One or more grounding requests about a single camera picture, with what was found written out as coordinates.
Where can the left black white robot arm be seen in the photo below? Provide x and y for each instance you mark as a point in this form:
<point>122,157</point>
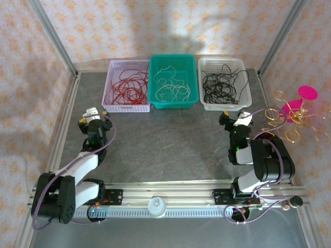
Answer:
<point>77,165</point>

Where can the aluminium frame post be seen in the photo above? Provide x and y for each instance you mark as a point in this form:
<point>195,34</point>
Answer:
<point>55,38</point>
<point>280,38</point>

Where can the white round knob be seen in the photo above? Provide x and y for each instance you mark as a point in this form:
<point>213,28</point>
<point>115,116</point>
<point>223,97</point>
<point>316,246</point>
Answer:
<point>157,206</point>

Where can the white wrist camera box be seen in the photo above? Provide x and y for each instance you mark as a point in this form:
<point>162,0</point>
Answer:
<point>91,114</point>
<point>243,118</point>

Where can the green plastic basket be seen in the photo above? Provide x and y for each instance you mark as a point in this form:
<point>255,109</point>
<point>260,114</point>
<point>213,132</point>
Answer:
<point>170,104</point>

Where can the black cylindrical knob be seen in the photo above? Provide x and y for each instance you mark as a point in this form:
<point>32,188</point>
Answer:
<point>294,202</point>

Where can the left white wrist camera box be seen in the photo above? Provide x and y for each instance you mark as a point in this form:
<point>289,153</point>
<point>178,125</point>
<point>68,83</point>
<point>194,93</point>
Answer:
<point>91,114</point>

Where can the white plastic basket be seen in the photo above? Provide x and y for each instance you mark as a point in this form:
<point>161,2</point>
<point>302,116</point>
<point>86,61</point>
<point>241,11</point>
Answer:
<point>225,106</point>

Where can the lavender plastic basket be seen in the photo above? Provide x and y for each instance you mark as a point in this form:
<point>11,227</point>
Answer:
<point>126,108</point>

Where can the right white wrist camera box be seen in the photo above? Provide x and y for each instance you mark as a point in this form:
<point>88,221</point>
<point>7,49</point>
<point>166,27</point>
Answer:
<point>243,118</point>

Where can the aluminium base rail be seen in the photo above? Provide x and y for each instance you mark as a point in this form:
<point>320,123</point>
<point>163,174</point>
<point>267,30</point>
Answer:
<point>181,192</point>

